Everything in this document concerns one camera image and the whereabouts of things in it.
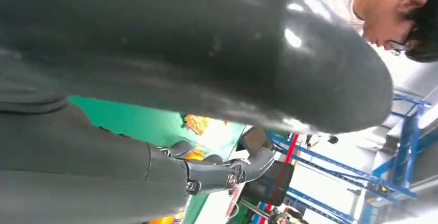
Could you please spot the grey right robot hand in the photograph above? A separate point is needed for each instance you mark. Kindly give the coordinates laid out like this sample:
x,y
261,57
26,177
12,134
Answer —
x,y
171,44

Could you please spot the white table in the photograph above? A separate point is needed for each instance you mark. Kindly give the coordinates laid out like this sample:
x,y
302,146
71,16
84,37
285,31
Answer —
x,y
222,137

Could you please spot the black tablet on stand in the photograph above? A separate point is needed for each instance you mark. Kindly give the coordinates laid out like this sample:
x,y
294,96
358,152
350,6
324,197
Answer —
x,y
270,183

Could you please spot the person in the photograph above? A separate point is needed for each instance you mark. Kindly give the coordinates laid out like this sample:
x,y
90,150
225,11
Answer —
x,y
376,10

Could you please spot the blue metal shelving rack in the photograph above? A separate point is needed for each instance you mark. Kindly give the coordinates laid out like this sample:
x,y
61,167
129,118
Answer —
x,y
403,147

